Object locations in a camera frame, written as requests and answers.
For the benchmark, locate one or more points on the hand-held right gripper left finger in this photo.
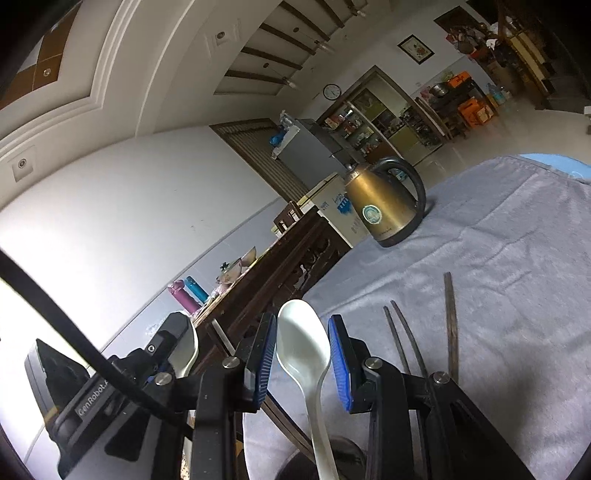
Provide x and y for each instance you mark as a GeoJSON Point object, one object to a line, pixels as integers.
{"type": "Point", "coordinates": [260, 364]}

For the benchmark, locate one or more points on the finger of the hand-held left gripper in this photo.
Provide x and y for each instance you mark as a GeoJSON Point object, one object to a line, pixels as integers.
{"type": "Point", "coordinates": [175, 330]}

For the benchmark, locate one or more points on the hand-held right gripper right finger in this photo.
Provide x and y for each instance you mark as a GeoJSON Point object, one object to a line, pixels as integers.
{"type": "Point", "coordinates": [340, 364]}

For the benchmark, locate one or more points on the white ceramic spoon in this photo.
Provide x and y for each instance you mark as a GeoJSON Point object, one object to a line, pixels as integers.
{"type": "Point", "coordinates": [190, 350]}

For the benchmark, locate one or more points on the white plastic spoon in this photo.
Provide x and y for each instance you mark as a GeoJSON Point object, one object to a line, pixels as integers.
{"type": "Point", "coordinates": [300, 332]}

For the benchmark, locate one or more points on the thin grey metal chopstick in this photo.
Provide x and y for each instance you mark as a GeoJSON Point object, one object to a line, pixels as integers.
{"type": "Point", "coordinates": [411, 339]}
{"type": "Point", "coordinates": [397, 339]}

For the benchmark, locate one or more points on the dark metal utensil holder cup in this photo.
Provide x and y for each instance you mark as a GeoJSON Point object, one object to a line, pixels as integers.
{"type": "Point", "coordinates": [351, 454]}

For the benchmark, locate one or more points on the pink water bottle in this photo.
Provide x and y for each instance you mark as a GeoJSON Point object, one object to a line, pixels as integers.
{"type": "Point", "coordinates": [183, 299]}

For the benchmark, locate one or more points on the blue water bottle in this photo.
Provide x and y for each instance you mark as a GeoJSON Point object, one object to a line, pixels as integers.
{"type": "Point", "coordinates": [197, 288]}

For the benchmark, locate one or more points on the ceramic bowl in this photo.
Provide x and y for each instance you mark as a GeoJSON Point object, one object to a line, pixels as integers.
{"type": "Point", "coordinates": [238, 267]}

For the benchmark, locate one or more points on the dark wooden sideboard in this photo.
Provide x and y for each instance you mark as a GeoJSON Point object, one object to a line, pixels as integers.
{"type": "Point", "coordinates": [277, 272]}

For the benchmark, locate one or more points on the wooden chair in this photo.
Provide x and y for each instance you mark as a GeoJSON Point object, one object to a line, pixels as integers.
{"type": "Point", "coordinates": [286, 219]}

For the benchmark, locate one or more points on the white chest freezer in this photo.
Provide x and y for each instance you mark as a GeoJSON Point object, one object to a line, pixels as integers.
{"type": "Point", "coordinates": [341, 210]}

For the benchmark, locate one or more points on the gold electric kettle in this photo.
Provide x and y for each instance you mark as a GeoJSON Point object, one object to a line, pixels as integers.
{"type": "Point", "coordinates": [378, 207]}

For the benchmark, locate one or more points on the grey tablecloth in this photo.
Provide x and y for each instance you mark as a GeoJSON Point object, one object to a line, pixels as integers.
{"type": "Point", "coordinates": [498, 286]}

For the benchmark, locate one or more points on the wooden lattice screen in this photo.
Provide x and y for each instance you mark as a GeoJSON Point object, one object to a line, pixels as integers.
{"type": "Point", "coordinates": [258, 147]}

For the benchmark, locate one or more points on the grey refrigerator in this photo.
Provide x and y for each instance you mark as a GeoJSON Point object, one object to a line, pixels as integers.
{"type": "Point", "coordinates": [307, 147]}

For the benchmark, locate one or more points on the glass door pantry cabinet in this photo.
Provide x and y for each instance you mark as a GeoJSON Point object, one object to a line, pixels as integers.
{"type": "Point", "coordinates": [378, 120]}

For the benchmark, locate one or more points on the orange cardboard box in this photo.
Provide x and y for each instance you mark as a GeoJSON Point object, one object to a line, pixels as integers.
{"type": "Point", "coordinates": [475, 111]}

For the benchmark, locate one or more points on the metal basin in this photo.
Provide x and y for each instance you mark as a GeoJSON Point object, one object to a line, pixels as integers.
{"type": "Point", "coordinates": [439, 89]}

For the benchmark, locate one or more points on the blue round table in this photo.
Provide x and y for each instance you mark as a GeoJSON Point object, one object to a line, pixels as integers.
{"type": "Point", "coordinates": [563, 162]}

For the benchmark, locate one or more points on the clear water jug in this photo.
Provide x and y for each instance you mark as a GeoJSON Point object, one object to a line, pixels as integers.
{"type": "Point", "coordinates": [497, 93]}

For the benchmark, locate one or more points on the round wall clock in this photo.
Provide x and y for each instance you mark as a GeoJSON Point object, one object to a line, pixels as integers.
{"type": "Point", "coordinates": [332, 92]}

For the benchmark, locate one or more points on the framed wall picture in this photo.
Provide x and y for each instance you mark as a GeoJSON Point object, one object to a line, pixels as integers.
{"type": "Point", "coordinates": [415, 49]}

